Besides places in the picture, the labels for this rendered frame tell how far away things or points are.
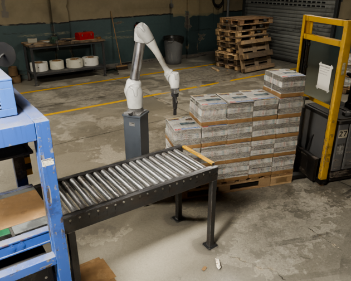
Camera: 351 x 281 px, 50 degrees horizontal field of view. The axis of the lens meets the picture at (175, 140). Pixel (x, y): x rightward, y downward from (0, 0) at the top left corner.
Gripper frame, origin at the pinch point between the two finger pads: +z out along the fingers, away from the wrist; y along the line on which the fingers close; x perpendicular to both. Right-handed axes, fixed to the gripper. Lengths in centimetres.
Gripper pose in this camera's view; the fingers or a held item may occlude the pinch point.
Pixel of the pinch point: (174, 111)
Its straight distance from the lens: 387.1
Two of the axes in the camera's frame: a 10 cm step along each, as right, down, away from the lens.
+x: -9.6, 1.1, -2.6
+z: 0.0, 9.2, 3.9
